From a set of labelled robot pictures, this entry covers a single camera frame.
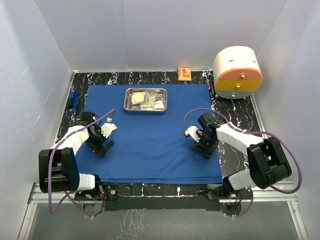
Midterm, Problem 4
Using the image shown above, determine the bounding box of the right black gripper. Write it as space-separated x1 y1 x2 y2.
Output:
193 131 220 158

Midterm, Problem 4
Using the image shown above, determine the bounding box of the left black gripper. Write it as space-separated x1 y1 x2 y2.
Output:
84 125 114 158

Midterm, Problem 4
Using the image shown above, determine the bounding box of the blue surgical drape cloth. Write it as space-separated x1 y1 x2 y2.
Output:
75 84 222 184

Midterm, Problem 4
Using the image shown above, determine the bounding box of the pink cylindrical tissue phantom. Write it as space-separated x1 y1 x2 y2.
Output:
212 46 263 99

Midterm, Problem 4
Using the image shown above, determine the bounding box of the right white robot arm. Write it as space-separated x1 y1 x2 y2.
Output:
184 112 292 199

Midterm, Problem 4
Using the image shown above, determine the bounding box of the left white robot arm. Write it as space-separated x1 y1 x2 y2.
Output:
38 111 118 200

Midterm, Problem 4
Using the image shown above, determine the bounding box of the beige gauze ball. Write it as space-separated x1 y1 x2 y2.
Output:
131 91 145 105

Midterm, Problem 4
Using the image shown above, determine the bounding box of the metal instrument tray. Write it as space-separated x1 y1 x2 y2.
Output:
123 87 168 114

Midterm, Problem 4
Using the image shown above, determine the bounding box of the small blue plastic clip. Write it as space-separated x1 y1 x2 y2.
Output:
67 89 78 114

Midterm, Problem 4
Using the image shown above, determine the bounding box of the green suture packet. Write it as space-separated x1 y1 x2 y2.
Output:
140 93 156 109

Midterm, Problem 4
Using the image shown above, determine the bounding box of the white packet in tray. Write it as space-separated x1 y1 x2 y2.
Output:
154 100 165 109

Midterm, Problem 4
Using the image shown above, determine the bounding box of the small orange circuit board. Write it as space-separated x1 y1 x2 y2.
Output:
177 67 192 82

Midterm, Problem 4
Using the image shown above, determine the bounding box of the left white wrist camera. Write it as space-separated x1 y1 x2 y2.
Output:
100 117 118 139

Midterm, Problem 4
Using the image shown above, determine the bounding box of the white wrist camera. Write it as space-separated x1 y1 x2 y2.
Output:
100 117 118 139
184 126 201 143

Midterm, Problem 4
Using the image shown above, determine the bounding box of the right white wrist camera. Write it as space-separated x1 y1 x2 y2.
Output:
184 126 201 143

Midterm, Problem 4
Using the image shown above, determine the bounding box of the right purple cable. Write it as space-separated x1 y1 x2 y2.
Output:
183 107 303 218

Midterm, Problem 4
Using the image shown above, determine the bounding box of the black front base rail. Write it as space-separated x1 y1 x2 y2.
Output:
74 182 254 212

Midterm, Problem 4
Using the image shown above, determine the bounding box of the aluminium frame extrusion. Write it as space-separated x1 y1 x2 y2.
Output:
18 184 309 240

